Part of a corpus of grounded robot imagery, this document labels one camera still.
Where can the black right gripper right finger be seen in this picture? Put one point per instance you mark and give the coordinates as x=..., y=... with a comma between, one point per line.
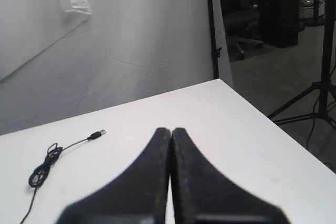
x=201, y=194

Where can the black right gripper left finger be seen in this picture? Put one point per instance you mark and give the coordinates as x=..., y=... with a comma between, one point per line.
x=138, y=195

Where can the black backdrop stand pole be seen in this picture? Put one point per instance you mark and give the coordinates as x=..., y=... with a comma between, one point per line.
x=214, y=50

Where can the black tripod light stand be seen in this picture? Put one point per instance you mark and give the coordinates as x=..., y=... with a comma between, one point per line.
x=324, y=86

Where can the grey fabric backdrop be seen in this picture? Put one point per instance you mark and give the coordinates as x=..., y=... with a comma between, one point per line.
x=57, y=64

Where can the dark office chair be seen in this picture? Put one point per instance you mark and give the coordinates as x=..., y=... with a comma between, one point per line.
x=237, y=24

